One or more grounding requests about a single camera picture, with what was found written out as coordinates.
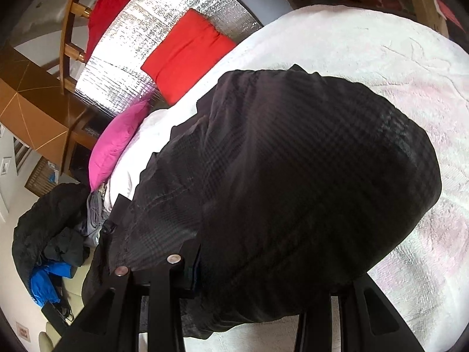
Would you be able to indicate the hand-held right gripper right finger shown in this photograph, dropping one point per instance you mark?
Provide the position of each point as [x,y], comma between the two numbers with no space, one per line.
[351,319]

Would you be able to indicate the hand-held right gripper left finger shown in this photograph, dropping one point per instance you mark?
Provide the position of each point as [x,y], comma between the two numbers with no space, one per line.
[161,293]

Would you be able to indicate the dark plaid pants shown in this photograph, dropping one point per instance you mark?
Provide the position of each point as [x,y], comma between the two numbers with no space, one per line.
[293,172]

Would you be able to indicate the grey cloth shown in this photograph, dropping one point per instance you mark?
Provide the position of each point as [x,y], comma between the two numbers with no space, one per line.
[93,220]

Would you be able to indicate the blue cloth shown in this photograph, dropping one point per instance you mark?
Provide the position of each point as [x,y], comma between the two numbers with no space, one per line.
[45,282]

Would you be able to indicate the black puffer jacket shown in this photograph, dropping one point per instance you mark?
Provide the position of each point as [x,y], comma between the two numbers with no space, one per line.
[33,227]

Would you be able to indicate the pink cushion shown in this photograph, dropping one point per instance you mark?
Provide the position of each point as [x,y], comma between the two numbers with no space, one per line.
[115,143]

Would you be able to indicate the brown wooden table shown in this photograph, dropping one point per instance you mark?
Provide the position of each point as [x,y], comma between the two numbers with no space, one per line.
[33,117]

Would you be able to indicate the red cushion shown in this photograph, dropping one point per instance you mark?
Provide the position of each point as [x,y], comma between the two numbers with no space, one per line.
[187,55]

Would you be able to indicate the white pink fleece blanket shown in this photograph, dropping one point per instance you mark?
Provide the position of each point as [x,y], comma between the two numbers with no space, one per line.
[403,62]

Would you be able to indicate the silver foil mat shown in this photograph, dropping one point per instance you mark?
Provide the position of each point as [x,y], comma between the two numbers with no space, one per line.
[146,25]

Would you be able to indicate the white wall socket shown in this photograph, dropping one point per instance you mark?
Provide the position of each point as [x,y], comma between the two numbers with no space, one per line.
[24,332]

